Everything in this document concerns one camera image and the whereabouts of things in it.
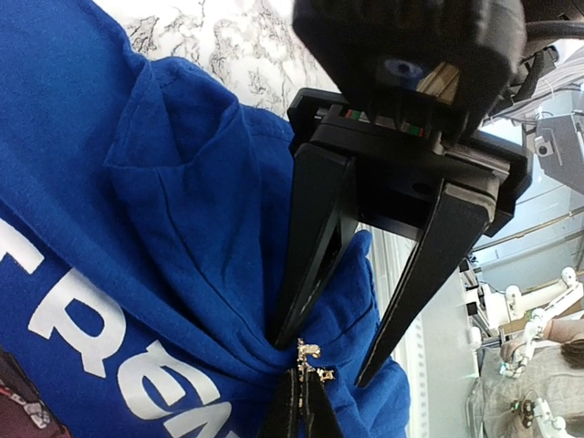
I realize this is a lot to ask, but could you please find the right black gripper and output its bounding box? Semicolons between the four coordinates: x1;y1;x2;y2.
274;88;533;388

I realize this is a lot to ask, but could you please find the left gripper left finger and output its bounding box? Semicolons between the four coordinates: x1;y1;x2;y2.
263;368;302;438

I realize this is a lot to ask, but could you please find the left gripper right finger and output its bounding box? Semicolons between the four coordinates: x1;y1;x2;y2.
304;371;343;438

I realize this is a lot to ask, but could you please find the blue printed t-shirt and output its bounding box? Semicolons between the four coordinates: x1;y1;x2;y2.
0;0;412;438

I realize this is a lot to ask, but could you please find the aluminium front rail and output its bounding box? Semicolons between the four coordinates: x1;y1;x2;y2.
369;227;485;438

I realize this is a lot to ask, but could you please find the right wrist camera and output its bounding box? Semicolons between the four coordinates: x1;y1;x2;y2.
292;1;526;137

